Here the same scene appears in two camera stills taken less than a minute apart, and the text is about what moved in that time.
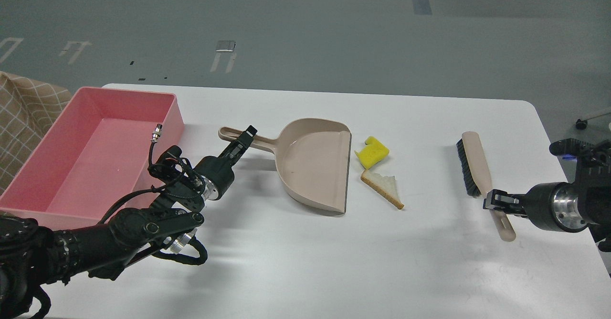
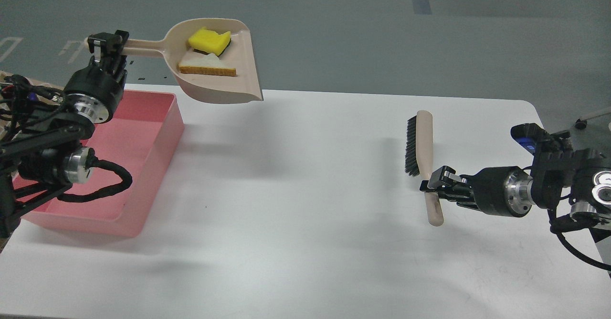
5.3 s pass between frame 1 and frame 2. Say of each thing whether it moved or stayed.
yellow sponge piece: moved
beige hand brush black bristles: moved
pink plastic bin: stayed
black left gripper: moved
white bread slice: moved
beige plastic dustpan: moved
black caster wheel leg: stayed
